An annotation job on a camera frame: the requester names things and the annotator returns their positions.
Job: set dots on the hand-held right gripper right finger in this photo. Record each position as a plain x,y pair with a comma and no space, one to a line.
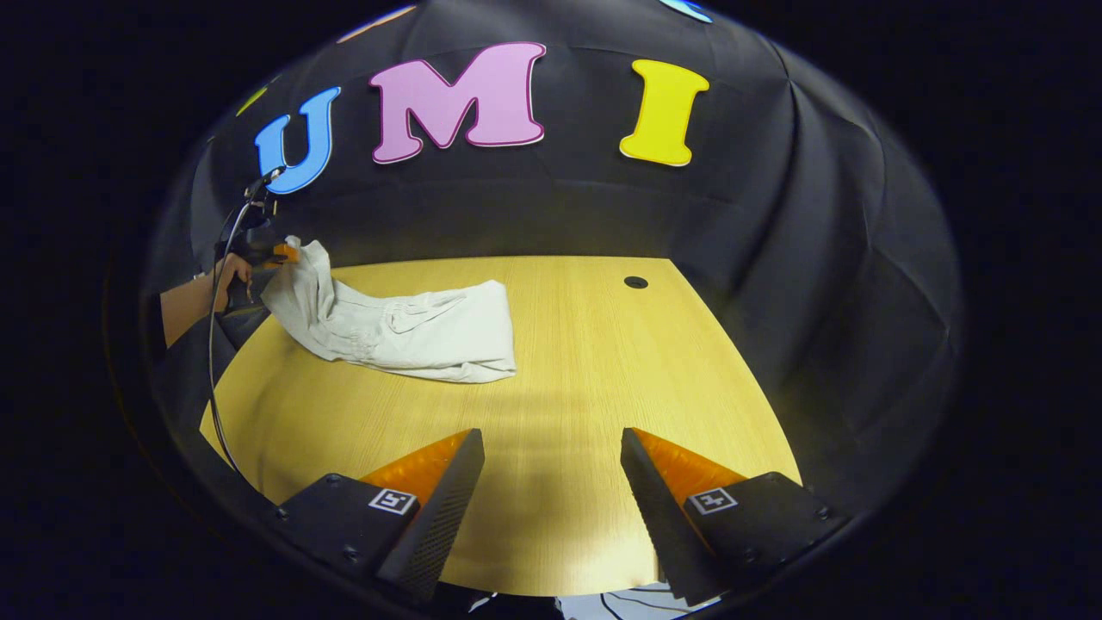
661,525

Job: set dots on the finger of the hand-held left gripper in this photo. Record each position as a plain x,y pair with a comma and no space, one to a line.
287,254

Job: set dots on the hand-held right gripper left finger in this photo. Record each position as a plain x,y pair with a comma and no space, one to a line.
441,517

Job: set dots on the white jeans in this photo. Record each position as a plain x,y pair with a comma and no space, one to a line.
413,331

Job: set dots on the black backdrop cloth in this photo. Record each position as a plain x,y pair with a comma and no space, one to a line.
603,215

